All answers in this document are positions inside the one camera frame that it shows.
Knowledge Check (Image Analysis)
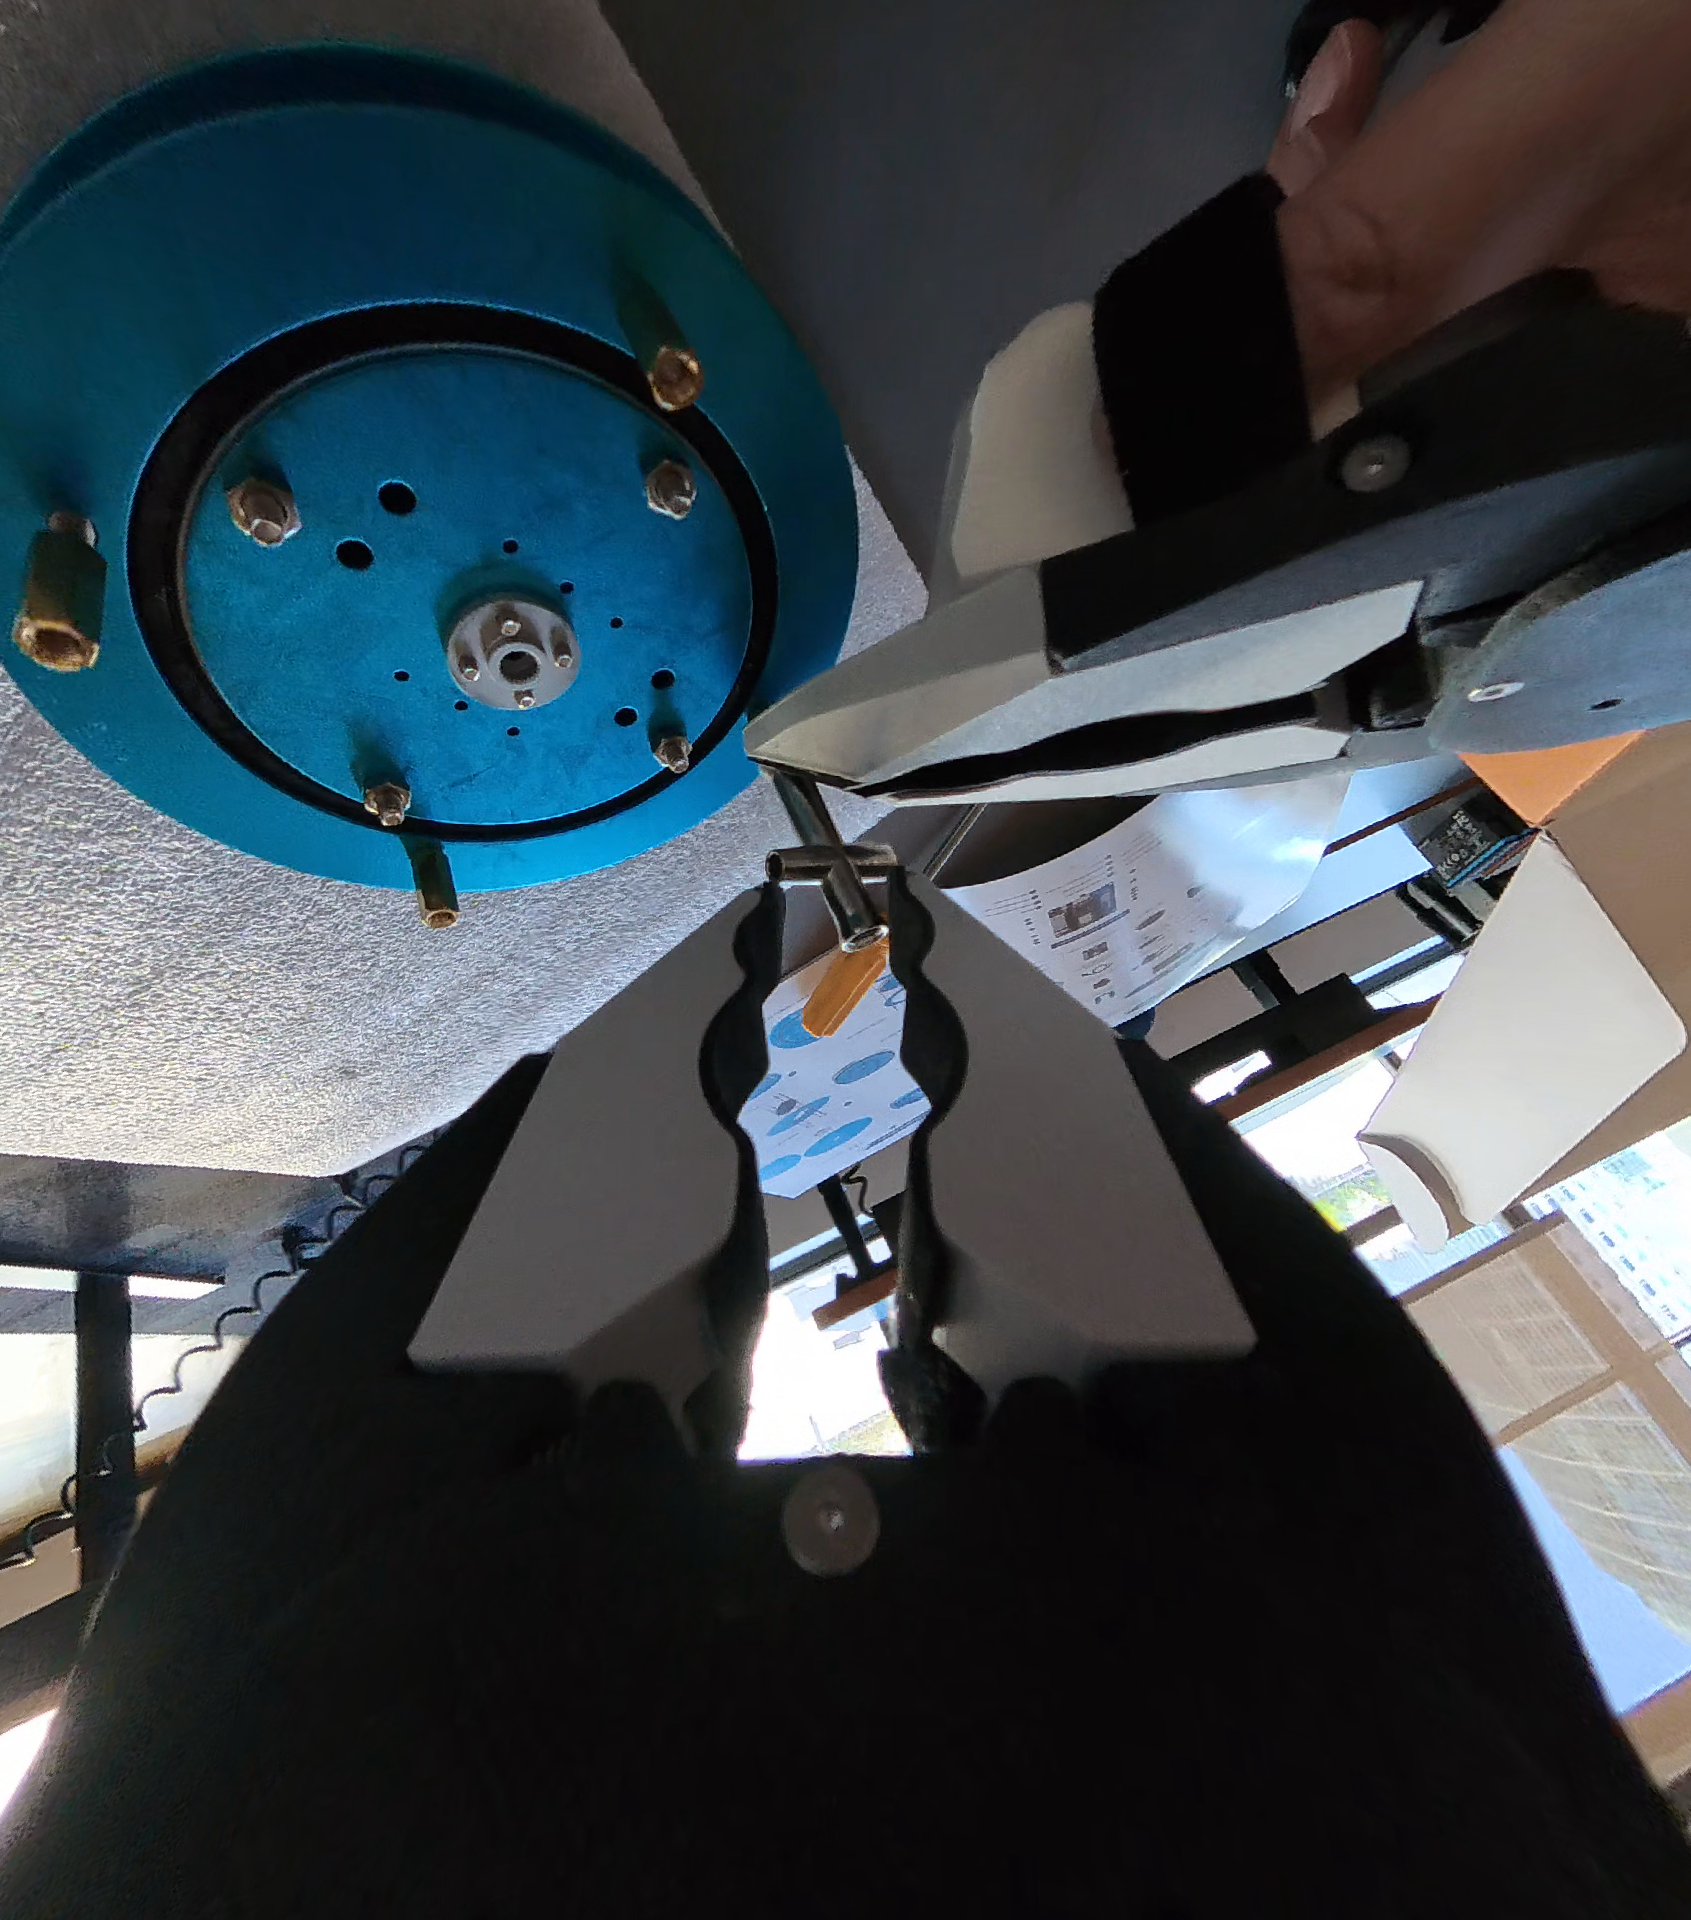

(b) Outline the dark grey desk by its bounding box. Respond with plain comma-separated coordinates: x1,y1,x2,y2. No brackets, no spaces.
0,0,1327,1338

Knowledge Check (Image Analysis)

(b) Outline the printed instruction manual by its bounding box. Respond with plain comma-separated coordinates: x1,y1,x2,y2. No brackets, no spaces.
753,772,1357,1202

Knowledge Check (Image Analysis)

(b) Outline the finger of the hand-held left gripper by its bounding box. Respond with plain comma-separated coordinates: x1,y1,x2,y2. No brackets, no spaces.
745,568,1427,789
851,718,1357,809

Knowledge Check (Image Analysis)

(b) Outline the metal socket wrench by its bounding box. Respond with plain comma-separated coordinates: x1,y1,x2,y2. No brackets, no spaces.
762,767,904,955

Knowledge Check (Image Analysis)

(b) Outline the large window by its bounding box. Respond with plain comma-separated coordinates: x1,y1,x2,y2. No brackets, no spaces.
1190,1050,1691,1712

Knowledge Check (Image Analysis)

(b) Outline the blue round base plate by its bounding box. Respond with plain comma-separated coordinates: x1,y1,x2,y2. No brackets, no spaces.
0,42,862,891

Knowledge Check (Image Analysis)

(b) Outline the black blue product box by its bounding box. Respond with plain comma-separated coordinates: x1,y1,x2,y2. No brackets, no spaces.
1414,802,1515,888

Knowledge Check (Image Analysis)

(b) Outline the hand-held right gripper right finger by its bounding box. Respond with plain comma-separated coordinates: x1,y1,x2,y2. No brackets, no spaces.
878,870,1258,1454

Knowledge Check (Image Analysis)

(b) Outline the white foam sheet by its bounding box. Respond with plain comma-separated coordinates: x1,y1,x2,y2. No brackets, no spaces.
0,0,930,1178

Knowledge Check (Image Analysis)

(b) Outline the yellow handled screwdriver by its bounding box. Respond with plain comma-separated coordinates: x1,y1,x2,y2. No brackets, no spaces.
802,944,889,1040

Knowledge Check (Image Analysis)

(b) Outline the orange cardboard box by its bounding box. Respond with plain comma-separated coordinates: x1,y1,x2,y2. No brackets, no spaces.
1355,691,1691,1253

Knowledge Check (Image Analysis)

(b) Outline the person's left hand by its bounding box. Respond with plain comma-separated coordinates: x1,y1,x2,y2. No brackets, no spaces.
1264,0,1691,407

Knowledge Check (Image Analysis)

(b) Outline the black coiled cable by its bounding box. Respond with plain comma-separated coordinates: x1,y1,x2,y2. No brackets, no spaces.
0,1139,442,1651

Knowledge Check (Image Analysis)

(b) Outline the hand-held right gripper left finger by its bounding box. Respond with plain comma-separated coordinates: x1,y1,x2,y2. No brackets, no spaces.
404,885,786,1454

